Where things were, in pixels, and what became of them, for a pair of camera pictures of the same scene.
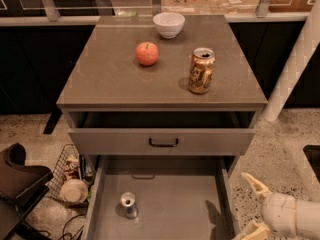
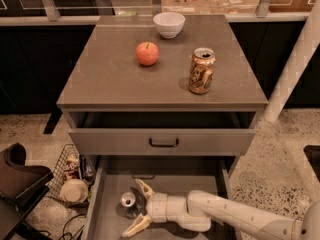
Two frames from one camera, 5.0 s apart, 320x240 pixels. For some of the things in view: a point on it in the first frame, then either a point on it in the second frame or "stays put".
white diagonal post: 296,67 stays put
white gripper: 277,211 -> 156,207
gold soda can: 201,70 stays put
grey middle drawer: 179,197 stays put
